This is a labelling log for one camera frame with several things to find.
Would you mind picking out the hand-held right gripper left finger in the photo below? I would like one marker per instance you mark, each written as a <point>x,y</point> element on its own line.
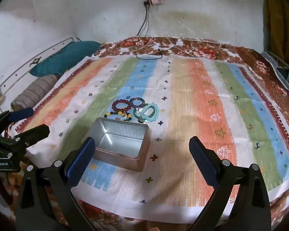
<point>80,163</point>

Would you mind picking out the silver metal tin box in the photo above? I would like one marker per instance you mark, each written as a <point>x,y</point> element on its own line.
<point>125,131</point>

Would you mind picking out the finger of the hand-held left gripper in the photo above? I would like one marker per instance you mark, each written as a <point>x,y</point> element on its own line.
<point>21,114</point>
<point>35,132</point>

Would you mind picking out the green jade bangle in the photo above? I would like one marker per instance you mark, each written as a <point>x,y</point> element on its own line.
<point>134,113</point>

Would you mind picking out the white power strip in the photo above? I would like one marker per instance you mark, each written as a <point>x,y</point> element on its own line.
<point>155,0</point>

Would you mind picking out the teal pillow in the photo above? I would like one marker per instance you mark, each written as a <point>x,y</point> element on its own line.
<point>62,57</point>

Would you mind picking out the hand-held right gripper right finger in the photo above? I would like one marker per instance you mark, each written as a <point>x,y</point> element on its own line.
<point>203,163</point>

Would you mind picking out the grey striped bolster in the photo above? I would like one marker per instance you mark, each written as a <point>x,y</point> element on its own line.
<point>36,89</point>

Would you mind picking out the yellow curtain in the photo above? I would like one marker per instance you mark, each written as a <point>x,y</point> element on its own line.
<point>277,16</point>

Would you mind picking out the striped colourful cloth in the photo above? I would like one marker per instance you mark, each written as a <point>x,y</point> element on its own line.
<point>183,101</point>

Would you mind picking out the grey plastic crate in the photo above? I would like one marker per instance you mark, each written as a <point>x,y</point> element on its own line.
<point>281,69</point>

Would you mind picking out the white bed headboard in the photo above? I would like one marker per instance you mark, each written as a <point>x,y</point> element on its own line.
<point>26,53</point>

